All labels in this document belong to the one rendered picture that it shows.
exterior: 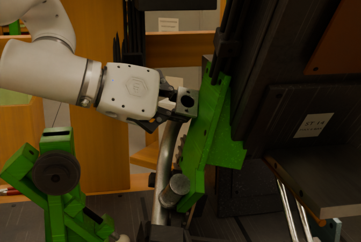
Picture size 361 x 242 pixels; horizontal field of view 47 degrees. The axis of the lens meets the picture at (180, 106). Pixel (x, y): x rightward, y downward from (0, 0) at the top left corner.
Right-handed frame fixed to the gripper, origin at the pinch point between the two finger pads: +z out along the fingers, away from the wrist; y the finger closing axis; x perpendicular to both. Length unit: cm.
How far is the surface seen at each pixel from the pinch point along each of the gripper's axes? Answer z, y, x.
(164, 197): -0.2, -16.1, 4.5
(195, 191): 2.6, -16.6, -3.0
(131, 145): 50, 107, 265
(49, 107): -25, 181, 374
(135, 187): 3.4, -3.0, 41.7
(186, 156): 3.1, -8.3, 3.2
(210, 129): 2.6, -7.7, -8.1
